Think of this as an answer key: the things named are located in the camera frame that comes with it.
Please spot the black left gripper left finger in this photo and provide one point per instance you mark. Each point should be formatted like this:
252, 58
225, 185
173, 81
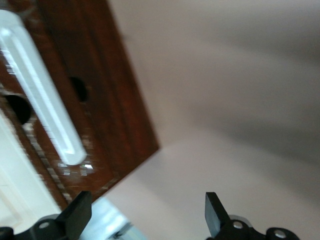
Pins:
72, 220

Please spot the dark brown wooden drawer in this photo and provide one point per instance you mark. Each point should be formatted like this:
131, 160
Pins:
37, 145

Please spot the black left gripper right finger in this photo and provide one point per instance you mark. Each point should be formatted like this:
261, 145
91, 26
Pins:
217, 220

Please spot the brown table cover sheet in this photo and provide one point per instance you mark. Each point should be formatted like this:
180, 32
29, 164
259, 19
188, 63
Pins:
225, 100

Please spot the wooden drawer cabinet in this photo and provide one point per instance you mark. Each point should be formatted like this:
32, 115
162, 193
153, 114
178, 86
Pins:
125, 112

